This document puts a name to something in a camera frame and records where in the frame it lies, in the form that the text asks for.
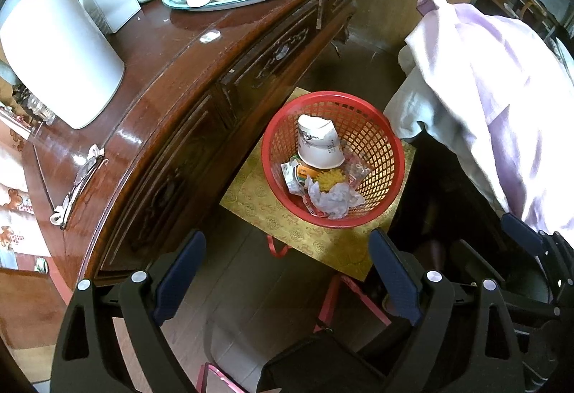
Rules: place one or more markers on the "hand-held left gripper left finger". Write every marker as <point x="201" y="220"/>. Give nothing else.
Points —
<point x="179" y="274"/>

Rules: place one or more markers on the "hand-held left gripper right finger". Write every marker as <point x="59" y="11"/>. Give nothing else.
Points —
<point x="394" y="281"/>

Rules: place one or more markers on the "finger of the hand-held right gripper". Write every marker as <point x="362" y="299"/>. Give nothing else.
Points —
<point x="520" y="230"/>
<point x="506" y="285"/>

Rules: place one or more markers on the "clear plastic wrapper trash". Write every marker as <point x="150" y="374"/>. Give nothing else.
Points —
<point x="334" y="200"/>

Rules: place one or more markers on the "yellow bumpy ball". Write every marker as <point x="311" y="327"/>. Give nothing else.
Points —
<point x="329" y="180"/>

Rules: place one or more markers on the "striped orange medicine box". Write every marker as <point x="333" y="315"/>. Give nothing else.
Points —
<point x="306" y="172"/>

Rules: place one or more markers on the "white paper cup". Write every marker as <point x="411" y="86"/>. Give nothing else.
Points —
<point x="320" y="150"/>

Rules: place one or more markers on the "red plastic mesh basket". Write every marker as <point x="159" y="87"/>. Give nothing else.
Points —
<point x="372" y="119"/>

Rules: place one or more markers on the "red ribbon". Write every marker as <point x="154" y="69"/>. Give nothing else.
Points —
<point x="278" y="248"/>

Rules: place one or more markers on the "clear plastic wrapper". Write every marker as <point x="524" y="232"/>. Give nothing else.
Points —
<point x="358" y="168"/>

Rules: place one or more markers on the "purple printed blanket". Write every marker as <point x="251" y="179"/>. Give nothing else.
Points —
<point x="515" y="106"/>

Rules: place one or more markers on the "white bed sheet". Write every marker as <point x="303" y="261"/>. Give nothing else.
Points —
<point x="417" y="106"/>

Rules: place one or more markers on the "pink printed cloth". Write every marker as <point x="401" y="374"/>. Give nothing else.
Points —
<point x="11" y="200"/>

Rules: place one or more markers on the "dark wooden desk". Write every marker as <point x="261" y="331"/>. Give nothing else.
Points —
<point x="179" y="74"/>

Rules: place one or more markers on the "white thermos kettle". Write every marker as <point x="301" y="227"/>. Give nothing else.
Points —
<point x="58" y="52"/>

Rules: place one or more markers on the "white square box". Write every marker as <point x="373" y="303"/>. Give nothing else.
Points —
<point x="112" y="2"/>

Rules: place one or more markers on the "pink metal stool frame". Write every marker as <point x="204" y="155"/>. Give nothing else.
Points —
<point x="329" y="303"/>

